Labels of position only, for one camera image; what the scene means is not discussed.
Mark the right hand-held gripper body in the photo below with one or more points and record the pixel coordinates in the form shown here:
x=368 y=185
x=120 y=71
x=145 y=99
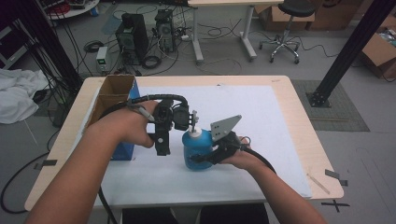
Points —
x=225 y=129

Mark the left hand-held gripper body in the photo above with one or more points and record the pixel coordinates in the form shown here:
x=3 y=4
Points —
x=174 y=116

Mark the blue plastic bottle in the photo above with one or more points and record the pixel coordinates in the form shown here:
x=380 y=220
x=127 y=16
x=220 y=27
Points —
x=196 y=146

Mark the person's right hand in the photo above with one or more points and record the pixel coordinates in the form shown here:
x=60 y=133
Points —
x=241 y=158

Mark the person's left hand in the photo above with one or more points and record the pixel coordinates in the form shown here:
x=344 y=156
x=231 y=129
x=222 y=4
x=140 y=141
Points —
x=130 y=127

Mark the white table mat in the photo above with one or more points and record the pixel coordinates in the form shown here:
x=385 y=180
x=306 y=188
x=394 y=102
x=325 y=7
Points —
x=274 y=149

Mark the blue-sided cardboard box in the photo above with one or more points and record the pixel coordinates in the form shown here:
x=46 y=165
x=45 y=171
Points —
x=116 y=85

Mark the white-legged desk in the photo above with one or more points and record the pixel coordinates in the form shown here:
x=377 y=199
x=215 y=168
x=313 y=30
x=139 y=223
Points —
x=197 y=46

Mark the person's dark pants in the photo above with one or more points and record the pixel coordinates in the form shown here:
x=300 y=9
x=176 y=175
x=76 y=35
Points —
x=146 y=216

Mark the white power strip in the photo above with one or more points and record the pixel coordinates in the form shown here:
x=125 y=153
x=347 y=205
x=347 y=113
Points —
x=185 y=37

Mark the small black computer tower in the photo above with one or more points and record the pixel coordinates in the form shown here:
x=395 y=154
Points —
x=165 y=29

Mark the large black computer tower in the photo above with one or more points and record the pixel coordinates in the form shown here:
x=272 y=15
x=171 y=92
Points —
x=134 y=37

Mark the white power supply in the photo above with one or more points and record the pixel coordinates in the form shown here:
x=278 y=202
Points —
x=101 y=59

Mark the grey tape strip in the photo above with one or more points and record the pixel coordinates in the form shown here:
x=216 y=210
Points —
x=332 y=174
x=46 y=163

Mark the brown cardboard box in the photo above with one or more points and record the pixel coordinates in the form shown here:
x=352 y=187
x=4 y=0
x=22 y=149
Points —
x=336 y=15
x=280 y=18

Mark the grey floor mat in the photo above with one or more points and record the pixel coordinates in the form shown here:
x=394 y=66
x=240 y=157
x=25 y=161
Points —
x=348 y=115

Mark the black swivel stool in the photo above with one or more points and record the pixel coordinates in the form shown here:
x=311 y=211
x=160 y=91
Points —
x=295 y=9

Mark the round white table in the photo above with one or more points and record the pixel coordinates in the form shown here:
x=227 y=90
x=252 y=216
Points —
x=77 y=11

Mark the white cloth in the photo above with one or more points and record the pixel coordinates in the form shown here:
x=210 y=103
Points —
x=18 y=93

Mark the open cardboard box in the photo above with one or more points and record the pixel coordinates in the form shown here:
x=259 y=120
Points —
x=378 y=51

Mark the black metal post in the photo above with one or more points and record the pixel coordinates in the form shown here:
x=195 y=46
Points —
x=53 y=46
x=351 y=49

